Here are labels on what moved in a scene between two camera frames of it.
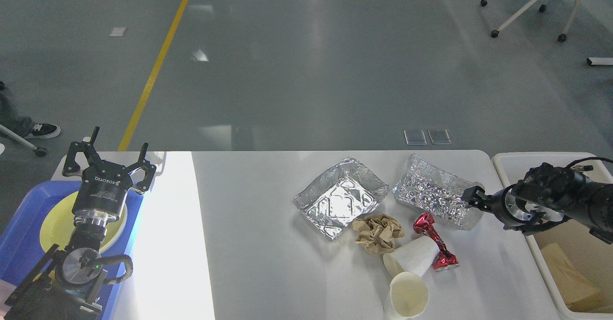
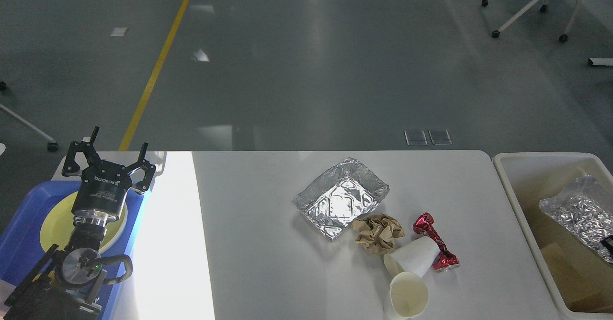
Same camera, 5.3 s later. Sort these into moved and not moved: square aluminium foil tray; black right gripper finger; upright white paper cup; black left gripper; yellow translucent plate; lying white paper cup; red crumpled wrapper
Moved: black right gripper finger
Not moved: lying white paper cup; black left gripper; red crumpled wrapper; square aluminium foil tray; yellow translucent plate; upright white paper cup
